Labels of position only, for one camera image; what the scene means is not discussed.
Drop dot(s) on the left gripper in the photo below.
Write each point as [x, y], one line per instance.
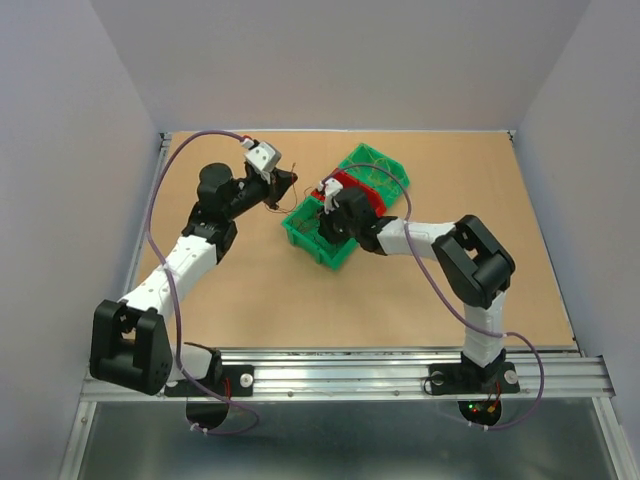
[282, 181]

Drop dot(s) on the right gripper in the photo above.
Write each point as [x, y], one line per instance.
[325, 226]

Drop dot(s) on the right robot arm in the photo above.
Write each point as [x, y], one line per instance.
[476, 266]

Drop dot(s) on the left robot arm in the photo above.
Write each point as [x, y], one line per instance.
[207, 237]

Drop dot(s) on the red plastic bin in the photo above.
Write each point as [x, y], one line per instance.
[349, 181]

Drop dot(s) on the near green plastic bin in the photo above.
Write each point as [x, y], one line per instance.
[301, 227]

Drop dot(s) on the green plastic bin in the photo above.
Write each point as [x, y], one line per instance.
[377, 170]
[301, 227]

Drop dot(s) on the far green plastic bin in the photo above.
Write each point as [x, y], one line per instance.
[377, 170]

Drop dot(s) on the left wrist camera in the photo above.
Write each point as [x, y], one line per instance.
[263, 158]

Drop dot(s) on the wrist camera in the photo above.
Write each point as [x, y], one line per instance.
[329, 188]
[263, 158]

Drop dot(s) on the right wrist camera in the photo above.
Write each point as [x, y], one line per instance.
[329, 188]

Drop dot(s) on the left aluminium frame post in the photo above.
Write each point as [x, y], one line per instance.
[147, 200]

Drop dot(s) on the aluminium mounting rail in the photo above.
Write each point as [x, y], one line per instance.
[392, 374]

